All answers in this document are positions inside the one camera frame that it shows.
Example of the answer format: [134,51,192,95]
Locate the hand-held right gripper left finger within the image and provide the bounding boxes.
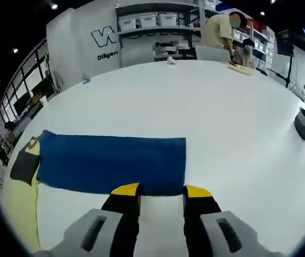
[33,183,144,257]

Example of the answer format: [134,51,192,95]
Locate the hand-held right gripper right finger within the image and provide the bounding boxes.
[183,184,284,257]

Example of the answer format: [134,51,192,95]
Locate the yellow blue black garment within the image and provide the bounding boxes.
[9,130,187,253]

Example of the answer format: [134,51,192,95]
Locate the grey hanging cloth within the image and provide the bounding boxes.
[43,53,62,93]

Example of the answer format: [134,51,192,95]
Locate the grey chair back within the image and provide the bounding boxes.
[195,45,231,62]
[120,49,154,68]

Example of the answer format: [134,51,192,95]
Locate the white storage shelf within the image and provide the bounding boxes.
[232,18,277,68]

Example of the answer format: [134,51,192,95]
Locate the grey metal shelf rack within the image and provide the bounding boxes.
[114,2,222,61]

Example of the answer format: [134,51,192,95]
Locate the white storage bin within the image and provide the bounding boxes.
[118,18,137,32]
[159,13,178,26]
[138,16,159,28]

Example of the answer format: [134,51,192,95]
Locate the ceiling spot lights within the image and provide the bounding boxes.
[0,2,267,104]

